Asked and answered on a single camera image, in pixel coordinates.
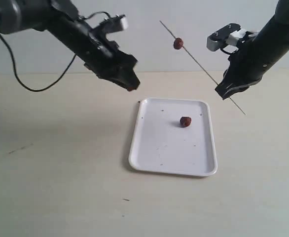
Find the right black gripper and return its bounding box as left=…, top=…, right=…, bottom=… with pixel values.
left=215, top=53, right=262, bottom=100

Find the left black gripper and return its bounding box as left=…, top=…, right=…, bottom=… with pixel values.
left=82, top=37, right=140, bottom=90

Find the dried red date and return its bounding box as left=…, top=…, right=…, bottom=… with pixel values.
left=180, top=117, right=192, bottom=127
left=173, top=38, right=183, bottom=50
left=127, top=87, right=137, bottom=92

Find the thin metal skewer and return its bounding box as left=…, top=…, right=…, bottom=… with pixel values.
left=159, top=20, right=246, bottom=116

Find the white rectangular plastic tray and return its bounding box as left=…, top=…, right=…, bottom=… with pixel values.
left=128, top=98, right=218, bottom=177

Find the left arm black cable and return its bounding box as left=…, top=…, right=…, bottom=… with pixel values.
left=0, top=11, right=110, bottom=92

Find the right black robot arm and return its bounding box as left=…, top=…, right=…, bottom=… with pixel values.
left=207, top=0, right=289, bottom=99

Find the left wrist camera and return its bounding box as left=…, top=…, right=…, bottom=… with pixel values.
left=94, top=14, right=129, bottom=37

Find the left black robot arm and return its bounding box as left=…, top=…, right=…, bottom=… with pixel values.
left=0, top=0, right=140, bottom=91

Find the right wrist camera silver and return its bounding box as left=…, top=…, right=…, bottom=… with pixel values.
left=206, top=23, right=254, bottom=52

